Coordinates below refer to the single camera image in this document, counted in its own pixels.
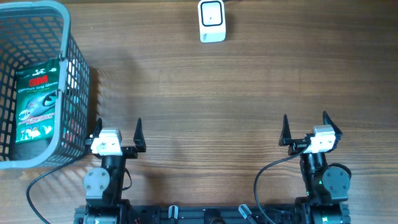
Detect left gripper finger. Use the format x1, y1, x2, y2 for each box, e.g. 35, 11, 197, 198
90, 118, 103, 139
133, 118, 146, 152

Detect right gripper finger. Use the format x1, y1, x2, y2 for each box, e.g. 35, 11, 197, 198
323, 111, 343, 137
279, 114, 292, 141

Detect green 3M gloves packet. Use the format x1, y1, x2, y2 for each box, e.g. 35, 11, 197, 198
16, 58, 60, 144

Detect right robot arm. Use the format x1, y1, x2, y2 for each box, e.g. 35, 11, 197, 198
279, 111, 352, 224

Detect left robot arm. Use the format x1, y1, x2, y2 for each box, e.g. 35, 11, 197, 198
73, 118, 146, 224

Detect white barcode scanner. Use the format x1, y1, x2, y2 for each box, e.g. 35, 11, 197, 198
197, 0, 226, 43

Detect grey plastic shopping basket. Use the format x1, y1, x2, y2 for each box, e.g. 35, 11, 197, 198
1, 1, 90, 170

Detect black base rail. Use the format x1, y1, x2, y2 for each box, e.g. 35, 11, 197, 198
73, 203, 351, 224

